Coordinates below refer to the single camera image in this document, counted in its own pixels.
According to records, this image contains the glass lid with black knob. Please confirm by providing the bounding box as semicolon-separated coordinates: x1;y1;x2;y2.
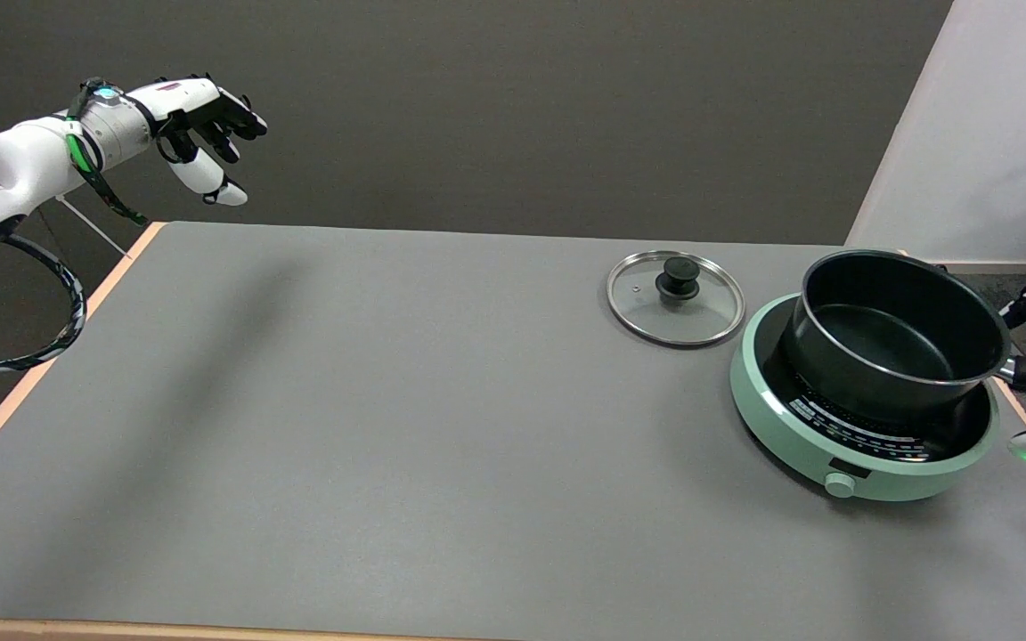
606;250;747;349

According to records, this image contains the black braided cable loop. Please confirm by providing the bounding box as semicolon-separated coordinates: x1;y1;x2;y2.
0;233;87;376

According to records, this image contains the black green wrist cable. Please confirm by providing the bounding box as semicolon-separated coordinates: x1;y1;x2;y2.
65;77;151;226

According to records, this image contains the black pot with handle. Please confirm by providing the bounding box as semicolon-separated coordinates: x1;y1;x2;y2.
780;249;1026;425

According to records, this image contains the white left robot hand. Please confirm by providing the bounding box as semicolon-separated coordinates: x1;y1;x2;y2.
126;74;269;207

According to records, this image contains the green induction cooker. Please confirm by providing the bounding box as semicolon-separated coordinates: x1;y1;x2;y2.
729;294;1002;503

